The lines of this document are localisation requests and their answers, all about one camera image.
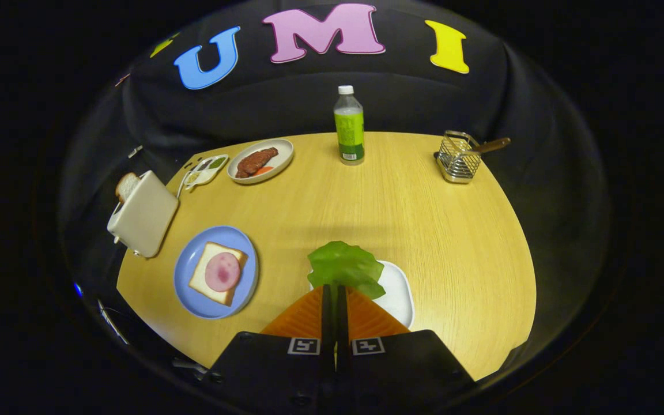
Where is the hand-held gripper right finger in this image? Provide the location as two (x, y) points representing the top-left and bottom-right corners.
(336, 284), (476, 413)

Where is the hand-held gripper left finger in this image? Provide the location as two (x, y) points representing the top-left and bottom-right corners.
(202, 284), (336, 415)

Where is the green lettuce leaf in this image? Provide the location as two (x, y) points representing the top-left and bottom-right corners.
(307, 241), (386, 300)

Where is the toasted bread slice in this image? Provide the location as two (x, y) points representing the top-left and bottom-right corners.
(115, 172), (141, 203)

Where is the white square plate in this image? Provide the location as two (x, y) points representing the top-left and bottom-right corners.
(309, 261), (415, 329)

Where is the pink ham slice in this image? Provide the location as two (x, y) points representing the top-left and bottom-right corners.
(205, 252), (242, 292)

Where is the white sandwich bread slice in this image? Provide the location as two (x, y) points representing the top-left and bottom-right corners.
(188, 242), (249, 307)

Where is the blue round plate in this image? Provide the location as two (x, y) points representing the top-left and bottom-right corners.
(173, 225), (259, 320)

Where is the brown cooked meat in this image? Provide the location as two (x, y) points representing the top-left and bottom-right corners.
(235, 147), (280, 179)

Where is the white round plate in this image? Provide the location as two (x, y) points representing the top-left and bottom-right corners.
(227, 138), (295, 185)

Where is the white divided tray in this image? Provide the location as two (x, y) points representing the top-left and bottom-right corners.
(184, 154), (230, 192)

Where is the green label plastic bottle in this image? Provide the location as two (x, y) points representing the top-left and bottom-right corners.
(333, 85), (365, 166)

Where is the white toaster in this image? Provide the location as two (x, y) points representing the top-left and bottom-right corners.
(107, 170), (180, 258)

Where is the black backdrop cloth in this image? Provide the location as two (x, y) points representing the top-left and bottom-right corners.
(58, 0), (609, 346)

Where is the metal wire basket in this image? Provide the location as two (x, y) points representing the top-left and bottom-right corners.
(434, 130), (481, 184)

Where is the white toaster cable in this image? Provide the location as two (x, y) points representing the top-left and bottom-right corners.
(175, 161), (203, 199)

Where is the wooden handled utensil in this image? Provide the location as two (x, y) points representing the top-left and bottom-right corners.
(465, 137), (511, 155)

